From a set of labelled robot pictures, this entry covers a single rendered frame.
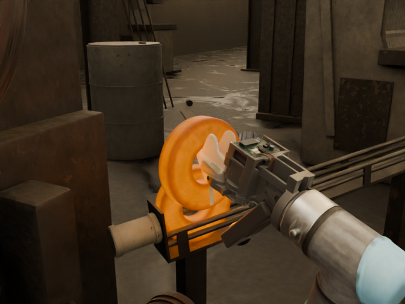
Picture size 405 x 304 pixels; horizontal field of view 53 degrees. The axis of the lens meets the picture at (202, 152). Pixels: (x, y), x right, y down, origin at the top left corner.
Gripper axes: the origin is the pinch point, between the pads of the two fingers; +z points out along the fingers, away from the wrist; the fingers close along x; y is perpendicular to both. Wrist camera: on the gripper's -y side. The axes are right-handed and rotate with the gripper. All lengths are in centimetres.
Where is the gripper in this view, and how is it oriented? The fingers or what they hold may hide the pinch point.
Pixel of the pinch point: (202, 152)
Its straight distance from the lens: 68.0
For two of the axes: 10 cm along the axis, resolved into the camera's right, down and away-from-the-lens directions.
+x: -7.8, 1.8, -6.1
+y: 1.8, -8.6, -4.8
